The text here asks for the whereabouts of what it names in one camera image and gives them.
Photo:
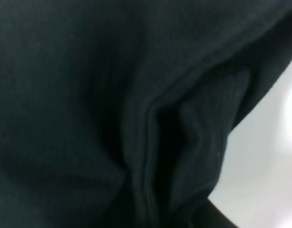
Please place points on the black short sleeve t-shirt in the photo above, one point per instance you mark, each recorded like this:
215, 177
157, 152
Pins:
116, 113

